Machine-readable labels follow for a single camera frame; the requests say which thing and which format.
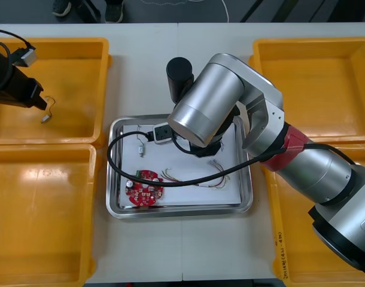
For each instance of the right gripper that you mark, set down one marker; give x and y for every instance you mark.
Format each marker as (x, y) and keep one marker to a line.
(205, 152)

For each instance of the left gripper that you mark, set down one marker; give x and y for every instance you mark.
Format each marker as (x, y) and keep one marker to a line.
(21, 89)

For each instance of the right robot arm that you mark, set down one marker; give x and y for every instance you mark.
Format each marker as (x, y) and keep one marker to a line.
(212, 98)

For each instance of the yellow-orange plastic bin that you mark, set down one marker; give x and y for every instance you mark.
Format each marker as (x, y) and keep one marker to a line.
(45, 224)
(80, 89)
(320, 89)
(290, 224)

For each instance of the white sheet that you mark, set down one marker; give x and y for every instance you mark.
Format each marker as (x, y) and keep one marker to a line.
(194, 197)

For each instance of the steel tray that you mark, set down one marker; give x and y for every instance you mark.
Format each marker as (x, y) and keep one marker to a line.
(182, 210)

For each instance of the round red circuit board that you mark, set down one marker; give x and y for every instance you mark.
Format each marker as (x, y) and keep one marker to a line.
(143, 191)

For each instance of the person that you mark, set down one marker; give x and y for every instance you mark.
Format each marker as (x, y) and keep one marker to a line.
(114, 13)

